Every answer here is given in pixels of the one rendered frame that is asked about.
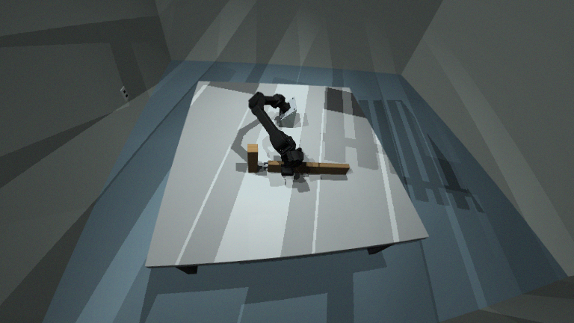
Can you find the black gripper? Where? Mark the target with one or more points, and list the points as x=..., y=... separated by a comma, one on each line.
x=286, y=169

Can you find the dark brown wooden post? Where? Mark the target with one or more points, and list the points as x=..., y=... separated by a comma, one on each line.
x=252, y=158

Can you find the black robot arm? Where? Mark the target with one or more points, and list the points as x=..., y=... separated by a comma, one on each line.
x=278, y=138

